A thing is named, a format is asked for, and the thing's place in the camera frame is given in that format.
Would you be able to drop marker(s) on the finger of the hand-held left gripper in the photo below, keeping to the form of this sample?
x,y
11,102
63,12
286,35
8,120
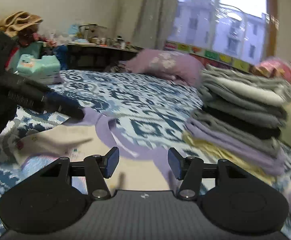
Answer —
x,y
60,103

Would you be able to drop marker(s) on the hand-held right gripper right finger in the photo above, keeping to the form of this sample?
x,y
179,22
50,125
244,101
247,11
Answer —
x,y
173,163

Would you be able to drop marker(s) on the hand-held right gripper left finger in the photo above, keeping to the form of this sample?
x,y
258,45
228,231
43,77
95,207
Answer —
x,y
112,161

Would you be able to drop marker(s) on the cream and purple sweatshirt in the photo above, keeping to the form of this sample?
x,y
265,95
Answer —
x,y
90,132

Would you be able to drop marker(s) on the dark red clothes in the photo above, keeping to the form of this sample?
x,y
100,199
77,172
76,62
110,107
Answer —
x,y
33,37

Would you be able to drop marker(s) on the brown clothes pile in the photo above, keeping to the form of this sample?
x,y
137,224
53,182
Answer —
x,y
18,22

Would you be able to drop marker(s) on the stack of grey folded clothes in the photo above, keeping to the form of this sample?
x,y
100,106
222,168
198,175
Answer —
x,y
240,110

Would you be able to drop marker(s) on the mint green tissue pack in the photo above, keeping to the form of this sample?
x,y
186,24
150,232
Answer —
x,y
38,67

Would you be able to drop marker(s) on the blue bag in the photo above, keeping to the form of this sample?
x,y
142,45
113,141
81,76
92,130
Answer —
x,y
60,57

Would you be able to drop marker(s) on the dark cluttered desk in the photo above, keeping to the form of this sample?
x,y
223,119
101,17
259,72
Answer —
x,y
98,55

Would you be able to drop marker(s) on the blue patterned bedspread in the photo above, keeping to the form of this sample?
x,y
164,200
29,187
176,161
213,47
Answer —
x,y
140,97

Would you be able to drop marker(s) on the glass tank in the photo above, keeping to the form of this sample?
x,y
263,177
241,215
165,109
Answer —
x,y
93,32

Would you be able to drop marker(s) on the purple floral pillow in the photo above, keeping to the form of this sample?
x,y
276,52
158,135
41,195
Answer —
x,y
165,62

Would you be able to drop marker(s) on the colourful alphabet play mat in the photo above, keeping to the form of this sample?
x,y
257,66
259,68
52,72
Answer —
x,y
210,55

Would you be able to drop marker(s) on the pale curtain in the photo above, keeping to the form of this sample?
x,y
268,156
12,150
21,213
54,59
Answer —
x,y
150,12

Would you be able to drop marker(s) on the pink floral cloth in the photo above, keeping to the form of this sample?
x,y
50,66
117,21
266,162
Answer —
x,y
273,67

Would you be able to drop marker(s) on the window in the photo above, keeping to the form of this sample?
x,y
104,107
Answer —
x,y
223,17

